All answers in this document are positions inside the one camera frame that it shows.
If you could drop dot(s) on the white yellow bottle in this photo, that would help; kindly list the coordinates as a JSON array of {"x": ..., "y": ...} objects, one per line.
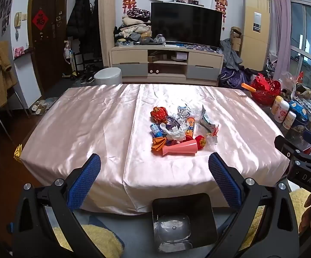
[{"x": 275, "y": 106}]

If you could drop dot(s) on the wall intercom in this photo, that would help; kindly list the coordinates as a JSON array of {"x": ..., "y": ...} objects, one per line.
[{"x": 17, "y": 19}]

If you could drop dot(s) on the black television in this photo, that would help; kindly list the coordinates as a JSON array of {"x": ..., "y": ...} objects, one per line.
[{"x": 185, "y": 24}]

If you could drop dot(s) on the cardboard boxes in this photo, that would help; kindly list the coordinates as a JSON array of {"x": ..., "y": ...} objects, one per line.
[{"x": 236, "y": 37}]

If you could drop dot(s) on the beige standing air conditioner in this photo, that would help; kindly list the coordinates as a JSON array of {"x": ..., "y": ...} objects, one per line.
[{"x": 256, "y": 43}]

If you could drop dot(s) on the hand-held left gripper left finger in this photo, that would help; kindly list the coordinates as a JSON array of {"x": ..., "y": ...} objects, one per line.
[{"x": 88, "y": 177}]

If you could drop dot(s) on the blue printed box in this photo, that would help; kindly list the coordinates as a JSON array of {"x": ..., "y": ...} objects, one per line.
[{"x": 300, "y": 113}]

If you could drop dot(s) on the white red label bottle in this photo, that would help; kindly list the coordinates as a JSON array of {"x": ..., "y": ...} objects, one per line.
[{"x": 281, "y": 113}]

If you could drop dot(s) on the gold foil wrapper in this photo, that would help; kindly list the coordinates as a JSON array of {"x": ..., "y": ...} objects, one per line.
[{"x": 18, "y": 153}]

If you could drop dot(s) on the dark shoes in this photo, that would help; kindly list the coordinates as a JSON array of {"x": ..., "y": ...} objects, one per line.
[{"x": 88, "y": 75}]

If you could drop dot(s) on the beige television cabinet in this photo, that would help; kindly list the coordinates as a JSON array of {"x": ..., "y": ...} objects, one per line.
[{"x": 128, "y": 56}]

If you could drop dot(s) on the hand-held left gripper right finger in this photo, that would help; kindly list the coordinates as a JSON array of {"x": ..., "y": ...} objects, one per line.
[{"x": 222, "y": 177}]

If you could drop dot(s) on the pink satin tablecloth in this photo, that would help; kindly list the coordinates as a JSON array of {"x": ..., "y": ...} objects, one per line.
[{"x": 91, "y": 129}]

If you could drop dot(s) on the white round stool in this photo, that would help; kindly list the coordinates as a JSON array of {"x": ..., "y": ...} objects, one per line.
[{"x": 108, "y": 76}]

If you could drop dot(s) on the black trash bin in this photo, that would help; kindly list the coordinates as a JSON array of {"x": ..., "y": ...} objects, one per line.
[{"x": 203, "y": 220}]

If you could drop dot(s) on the red round ball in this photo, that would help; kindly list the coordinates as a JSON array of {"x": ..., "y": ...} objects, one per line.
[{"x": 200, "y": 143}]

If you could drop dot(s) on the grey clothing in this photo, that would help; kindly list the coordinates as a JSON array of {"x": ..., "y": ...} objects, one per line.
[{"x": 229, "y": 53}]

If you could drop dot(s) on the dark wooden door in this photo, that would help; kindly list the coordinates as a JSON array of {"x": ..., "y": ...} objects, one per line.
[{"x": 53, "y": 53}]

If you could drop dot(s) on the small blue bottle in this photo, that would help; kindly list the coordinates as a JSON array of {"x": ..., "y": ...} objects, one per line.
[{"x": 155, "y": 130}]

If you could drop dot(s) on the orange tube can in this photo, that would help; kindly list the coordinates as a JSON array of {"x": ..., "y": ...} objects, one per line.
[{"x": 190, "y": 126}]

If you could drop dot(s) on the red crumpled wrapper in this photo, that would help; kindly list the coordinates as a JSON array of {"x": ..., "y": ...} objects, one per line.
[{"x": 158, "y": 115}]

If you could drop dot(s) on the black hanging coats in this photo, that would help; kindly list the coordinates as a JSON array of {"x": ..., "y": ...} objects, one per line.
[{"x": 82, "y": 24}]

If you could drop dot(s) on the red basket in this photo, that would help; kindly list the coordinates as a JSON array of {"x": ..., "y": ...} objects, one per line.
[{"x": 265, "y": 91}]

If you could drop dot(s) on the red diamond door decoration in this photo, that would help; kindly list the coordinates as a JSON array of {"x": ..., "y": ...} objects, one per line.
[{"x": 40, "y": 20}]

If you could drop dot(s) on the pile of clothes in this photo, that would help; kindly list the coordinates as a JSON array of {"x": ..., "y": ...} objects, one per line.
[{"x": 132, "y": 27}]

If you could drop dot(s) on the purple bag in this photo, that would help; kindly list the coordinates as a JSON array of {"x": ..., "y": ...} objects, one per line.
[{"x": 233, "y": 79}]

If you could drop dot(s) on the small white bottle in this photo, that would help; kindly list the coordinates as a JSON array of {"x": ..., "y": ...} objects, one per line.
[{"x": 289, "y": 121}]

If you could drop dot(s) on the beige slippers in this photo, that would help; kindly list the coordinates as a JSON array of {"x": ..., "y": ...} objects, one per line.
[{"x": 41, "y": 107}]

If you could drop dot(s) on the orange plastic tube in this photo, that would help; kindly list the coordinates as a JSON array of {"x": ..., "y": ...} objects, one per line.
[{"x": 248, "y": 87}]

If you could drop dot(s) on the yellow fluffy blanket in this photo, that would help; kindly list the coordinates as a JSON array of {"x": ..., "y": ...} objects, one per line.
[{"x": 104, "y": 240}]

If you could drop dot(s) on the pink plastic cone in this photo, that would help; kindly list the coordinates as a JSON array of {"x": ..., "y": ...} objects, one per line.
[{"x": 181, "y": 148}]

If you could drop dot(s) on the orange wrapper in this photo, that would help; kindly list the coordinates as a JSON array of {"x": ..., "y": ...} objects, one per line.
[{"x": 158, "y": 143}]

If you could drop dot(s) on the beige folding panel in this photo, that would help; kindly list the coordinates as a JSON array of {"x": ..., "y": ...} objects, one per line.
[{"x": 106, "y": 24}]

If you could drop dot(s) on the purple curtain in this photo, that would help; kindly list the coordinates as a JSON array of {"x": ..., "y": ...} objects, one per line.
[{"x": 280, "y": 27}]

